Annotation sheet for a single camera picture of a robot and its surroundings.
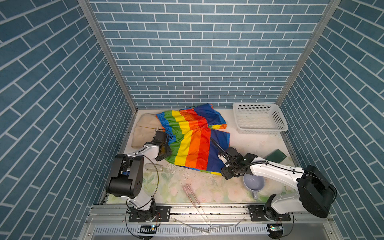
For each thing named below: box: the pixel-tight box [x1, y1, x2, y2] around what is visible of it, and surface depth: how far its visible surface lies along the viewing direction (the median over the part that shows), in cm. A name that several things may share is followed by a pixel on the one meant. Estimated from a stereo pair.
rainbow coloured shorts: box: [156, 103, 230, 175], surface depth 103 cm
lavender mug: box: [242, 174, 265, 200], surface depth 81 cm
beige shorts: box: [131, 113, 164, 149], surface depth 106 cm
